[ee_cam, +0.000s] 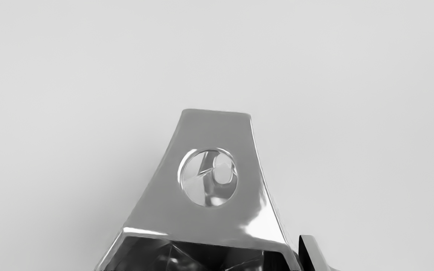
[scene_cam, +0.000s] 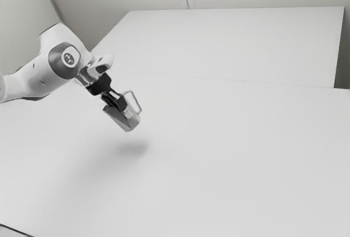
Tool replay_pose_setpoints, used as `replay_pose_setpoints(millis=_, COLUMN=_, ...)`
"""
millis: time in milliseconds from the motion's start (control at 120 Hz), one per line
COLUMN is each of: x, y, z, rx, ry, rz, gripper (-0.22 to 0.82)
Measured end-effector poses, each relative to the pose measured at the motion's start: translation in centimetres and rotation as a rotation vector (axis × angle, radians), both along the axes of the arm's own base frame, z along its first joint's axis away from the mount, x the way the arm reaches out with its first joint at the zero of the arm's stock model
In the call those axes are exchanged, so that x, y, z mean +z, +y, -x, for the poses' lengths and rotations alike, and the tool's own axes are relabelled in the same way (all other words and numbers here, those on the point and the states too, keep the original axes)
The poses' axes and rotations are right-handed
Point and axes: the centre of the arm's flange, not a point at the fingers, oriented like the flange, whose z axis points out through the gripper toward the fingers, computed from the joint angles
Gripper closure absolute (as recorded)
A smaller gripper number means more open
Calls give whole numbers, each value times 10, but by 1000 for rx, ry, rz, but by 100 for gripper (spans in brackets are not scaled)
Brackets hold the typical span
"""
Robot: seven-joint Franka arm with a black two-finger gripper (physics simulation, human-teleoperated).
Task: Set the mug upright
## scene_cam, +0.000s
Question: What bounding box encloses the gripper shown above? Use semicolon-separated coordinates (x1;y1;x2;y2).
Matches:
86;73;129;112

